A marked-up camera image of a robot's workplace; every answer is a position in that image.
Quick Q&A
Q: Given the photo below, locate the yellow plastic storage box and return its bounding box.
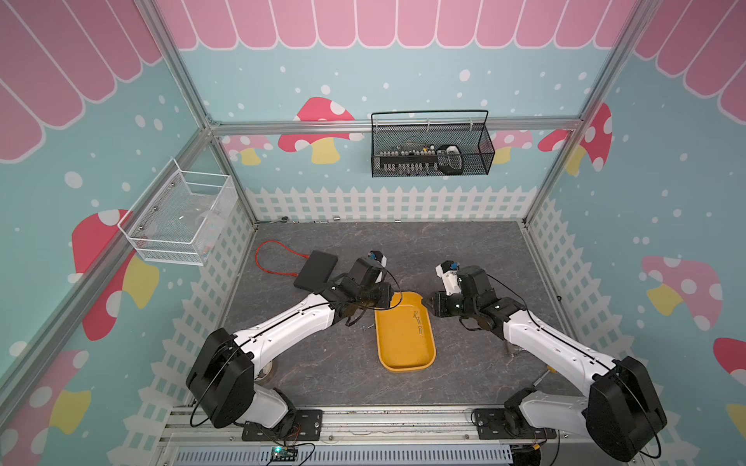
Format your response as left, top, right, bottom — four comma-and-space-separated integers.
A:
375, 291, 436, 373

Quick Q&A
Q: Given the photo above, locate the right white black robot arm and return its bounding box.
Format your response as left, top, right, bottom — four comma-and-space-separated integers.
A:
423, 291, 668, 462

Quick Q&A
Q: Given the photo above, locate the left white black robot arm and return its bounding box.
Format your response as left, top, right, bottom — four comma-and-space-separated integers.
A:
186, 282, 394, 436

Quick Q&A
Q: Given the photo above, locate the black rectangular box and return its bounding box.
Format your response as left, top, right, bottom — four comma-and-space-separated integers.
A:
293, 250, 338, 292

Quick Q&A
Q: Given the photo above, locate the black connector strip in basket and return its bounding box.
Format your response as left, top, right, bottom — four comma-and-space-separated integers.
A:
372, 151, 440, 177

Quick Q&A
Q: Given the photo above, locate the green lit circuit board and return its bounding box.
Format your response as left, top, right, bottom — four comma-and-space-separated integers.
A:
269, 447, 299, 464

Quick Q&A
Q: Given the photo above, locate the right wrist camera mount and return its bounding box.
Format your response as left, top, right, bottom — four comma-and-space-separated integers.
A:
435, 260, 492, 298

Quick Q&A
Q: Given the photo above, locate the red cable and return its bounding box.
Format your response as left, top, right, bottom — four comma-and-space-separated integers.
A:
254, 239, 311, 278

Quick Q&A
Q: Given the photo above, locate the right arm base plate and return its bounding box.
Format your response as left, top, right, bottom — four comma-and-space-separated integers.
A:
470, 408, 558, 445

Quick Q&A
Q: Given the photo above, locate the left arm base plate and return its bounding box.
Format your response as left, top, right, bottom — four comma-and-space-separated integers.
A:
241, 409, 324, 443

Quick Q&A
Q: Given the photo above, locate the black wire mesh basket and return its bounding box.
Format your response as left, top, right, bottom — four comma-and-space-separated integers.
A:
370, 110, 495, 178

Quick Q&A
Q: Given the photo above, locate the white wire basket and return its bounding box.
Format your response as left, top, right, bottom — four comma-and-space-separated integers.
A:
118, 159, 238, 266

